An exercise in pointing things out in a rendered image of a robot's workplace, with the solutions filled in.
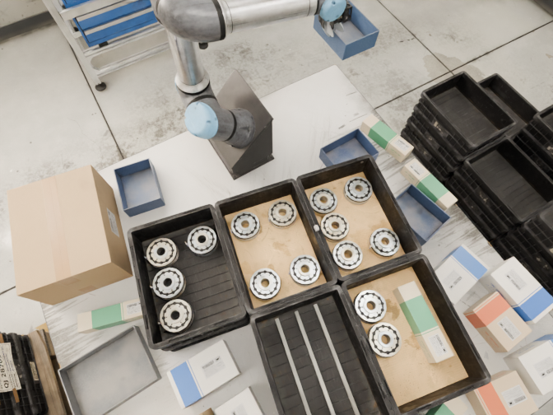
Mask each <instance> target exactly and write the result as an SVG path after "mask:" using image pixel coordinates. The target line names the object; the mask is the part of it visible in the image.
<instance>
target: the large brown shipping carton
mask: <svg viewBox="0 0 553 415"><path fill-rule="evenodd" d="M7 203H8V211H9V221H10V229H11V238H12V254H13V263H14V272H15V280H16V295H17V296H20V297H24V298H27V299H30V300H33V301H38V302H42V303H45V304H48V305H56V304H58V303H61V302H64V301H67V300H70V299H72V298H74V297H77V296H81V295H83V294H86V293H88V292H90V291H94V290H97V289H99V288H102V287H106V286H108V285H110V284H113V283H116V282H119V281H122V280H124V279H126V278H129V277H132V276H133V275H132V268H131V264H130V260H129V257H128V250H127V246H126V243H125V239H124V235H123V229H122V225H121V221H120V218H119V211H118V208H117V203H116V200H115V196H114V190H113V188H112V187H111V186H110V185H109V184H108V183H107V182H106V181H105V179H104V178H103V177H102V176H101V175H100V174H99V173H98V172H97V171H96V169H95V168H94V167H93V166H92V165H88V166H83V167H81V168H78V169H75V170H70V171H68V172H65V173H62V174H59V175H55V176H52V177H48V178H46V179H43V180H39V181H35V182H33V183H30V184H26V185H22V186H20V187H17V188H14V189H9V190H7Z"/></svg>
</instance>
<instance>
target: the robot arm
mask: <svg viewBox="0 0 553 415"><path fill-rule="evenodd" d="M151 5H152V8H153V11H154V13H155V16H156V19H157V20H158V22H159V23H160V24H162V25H163V26H164V28H165V32H166V35H167V38H168V41H169V44H170V49H171V52H172V55H173V58H174V63H175V66H176V69H177V73H176V76H175V80H174V82H175V87H176V90H177V92H178V93H179V95H180V98H181V100H182V102H183V103H184V107H185V109H186V111H185V117H186V119H184V121H185V124H186V127H187V129H188V131H189V132H190V133H191V134H192V135H193V136H195V137H199V138H202V139H211V140H217V141H222V142H225V143H226V144H228V145H229V146H231V147H235V148H243V147H246V146H248V145H249V144H250V142H251V141H252V139H253V136H254V133H255V121H254V118H253V116H252V114H251V113H250V112H249V111H247V110H244V109H240V108H238V109H232V110H226V109H222V108H221V107H220V105H219V103H218V101H217V98H216V97H215V94H214V92H213V90H212V88H211V83H210V77H209V74H208V72H207V70H206V69H205V68H204V67H203V66H202V58H201V54H200V49H199V44H198V42H200V43H209V42H216V41H220V40H225V39H226V37H227V35H228V34H232V33H236V32H240V31H244V30H251V29H255V28H258V27H263V26H269V25H274V24H277V23H282V22H285V21H292V20H296V19H300V18H304V17H308V16H315V15H318V20H319V23H320V25H321V27H322V28H323V30H324V32H325V33H326V35H327V36H329V37H330V36H331V37H333V32H332V30H334V31H336V30H339V31H340V32H343V26H342V24H341V22H343V23H345V22H347V21H348V18H349V19H350V20H351V14H350V15H349V9H351V13H352V5H351V4H350V3H349V2H348V1H347V0H222V1H221V0H151Z"/></svg>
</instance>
